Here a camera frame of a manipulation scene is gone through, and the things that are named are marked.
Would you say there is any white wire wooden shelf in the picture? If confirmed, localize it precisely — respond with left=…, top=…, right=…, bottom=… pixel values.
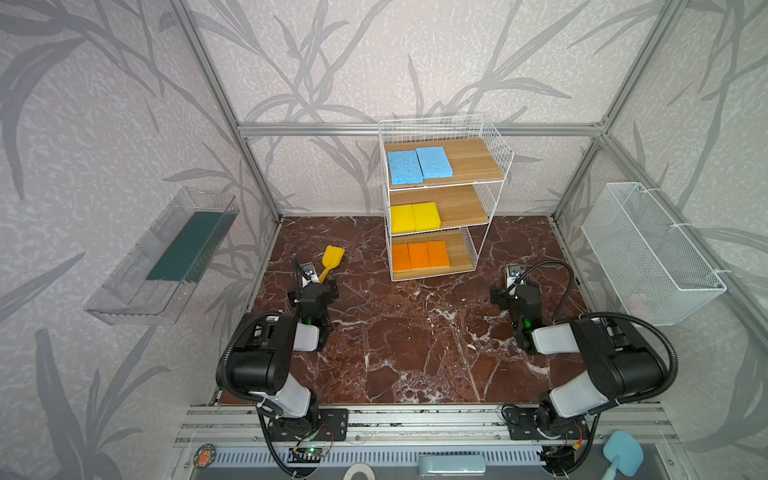
left=378, top=114, right=514, bottom=282

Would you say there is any round orange sticker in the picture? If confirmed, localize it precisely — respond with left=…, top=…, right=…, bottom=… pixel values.
left=192, top=443, right=217, bottom=469

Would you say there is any yellow foam sponge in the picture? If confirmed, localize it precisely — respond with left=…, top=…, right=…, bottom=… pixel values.
left=412, top=202, right=442, bottom=232
left=390, top=204, right=416, bottom=235

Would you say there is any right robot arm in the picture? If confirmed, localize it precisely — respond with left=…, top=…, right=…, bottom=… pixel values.
left=490, top=283, right=679, bottom=437

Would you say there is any yellow toy shovel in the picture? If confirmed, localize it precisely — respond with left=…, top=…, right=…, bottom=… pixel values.
left=318, top=245, right=345, bottom=284

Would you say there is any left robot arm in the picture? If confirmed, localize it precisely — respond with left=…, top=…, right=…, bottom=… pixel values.
left=216, top=280, right=339, bottom=430

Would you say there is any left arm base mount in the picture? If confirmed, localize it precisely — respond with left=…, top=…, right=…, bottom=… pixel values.
left=266, top=408, right=349, bottom=442

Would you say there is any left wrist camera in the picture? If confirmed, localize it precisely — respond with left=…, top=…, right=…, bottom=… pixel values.
left=292, top=258, right=319, bottom=287

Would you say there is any green circuit board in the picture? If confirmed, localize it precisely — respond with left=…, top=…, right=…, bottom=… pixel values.
left=287, top=443, right=333, bottom=465

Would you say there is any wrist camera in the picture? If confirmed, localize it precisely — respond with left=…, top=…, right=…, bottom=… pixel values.
left=292, top=258, right=319, bottom=287
left=504, top=264, right=525, bottom=289

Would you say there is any beige orange scrub sponge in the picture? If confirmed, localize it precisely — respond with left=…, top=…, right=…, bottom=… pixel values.
left=392, top=244, right=412, bottom=273

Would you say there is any light blue brush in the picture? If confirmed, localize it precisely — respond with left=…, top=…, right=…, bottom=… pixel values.
left=601, top=431, right=644, bottom=480

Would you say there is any white wire wall basket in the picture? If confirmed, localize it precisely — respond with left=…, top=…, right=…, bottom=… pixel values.
left=582, top=182, right=727, bottom=326

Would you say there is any clear plastic wall tray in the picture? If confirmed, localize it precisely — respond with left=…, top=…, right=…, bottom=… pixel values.
left=84, top=187, right=240, bottom=326

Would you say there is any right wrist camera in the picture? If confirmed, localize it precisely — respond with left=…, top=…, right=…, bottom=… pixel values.
left=504, top=264, right=525, bottom=289

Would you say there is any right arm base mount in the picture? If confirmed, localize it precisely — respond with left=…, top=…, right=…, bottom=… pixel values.
left=500, top=404, right=590, bottom=444

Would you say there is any blue cellulose sponge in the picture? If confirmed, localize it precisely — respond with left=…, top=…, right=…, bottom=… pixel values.
left=415, top=146, right=454, bottom=180
left=387, top=150, right=424, bottom=186

